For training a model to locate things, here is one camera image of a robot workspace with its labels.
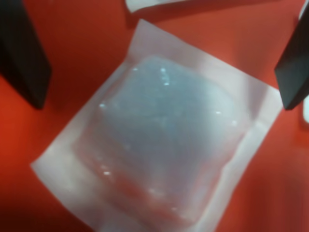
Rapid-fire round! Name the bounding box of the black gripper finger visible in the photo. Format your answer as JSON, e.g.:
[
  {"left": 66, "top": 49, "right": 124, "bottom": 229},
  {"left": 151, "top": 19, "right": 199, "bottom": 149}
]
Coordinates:
[
  {"left": 274, "top": 11, "right": 309, "bottom": 111},
  {"left": 0, "top": 0, "right": 53, "bottom": 110}
]

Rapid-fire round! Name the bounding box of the red crate holding bandages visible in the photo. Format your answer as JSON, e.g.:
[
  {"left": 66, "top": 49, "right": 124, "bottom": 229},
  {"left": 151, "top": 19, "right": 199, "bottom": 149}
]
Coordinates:
[{"left": 0, "top": 0, "right": 309, "bottom": 232}]

